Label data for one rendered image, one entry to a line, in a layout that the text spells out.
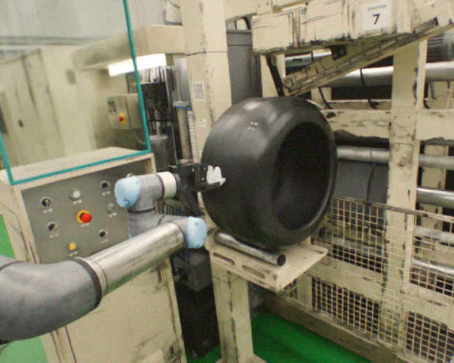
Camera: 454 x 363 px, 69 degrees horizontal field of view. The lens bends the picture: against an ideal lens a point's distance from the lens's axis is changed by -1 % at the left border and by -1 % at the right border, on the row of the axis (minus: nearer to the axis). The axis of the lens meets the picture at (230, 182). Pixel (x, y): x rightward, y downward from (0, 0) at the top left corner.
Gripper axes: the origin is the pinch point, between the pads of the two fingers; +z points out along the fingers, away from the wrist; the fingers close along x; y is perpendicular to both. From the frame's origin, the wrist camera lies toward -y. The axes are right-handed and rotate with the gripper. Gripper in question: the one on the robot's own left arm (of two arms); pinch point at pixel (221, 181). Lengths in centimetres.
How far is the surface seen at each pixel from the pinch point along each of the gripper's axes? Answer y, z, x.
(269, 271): -34.7, 16.2, -7.7
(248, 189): -1.7, 3.0, -9.0
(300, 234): -22.7, 29.0, -12.2
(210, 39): 50, 19, 26
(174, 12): 74, 41, 81
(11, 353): -129, -43, 154
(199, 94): 29.2, 17.9, 31.8
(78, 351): -72, -35, 49
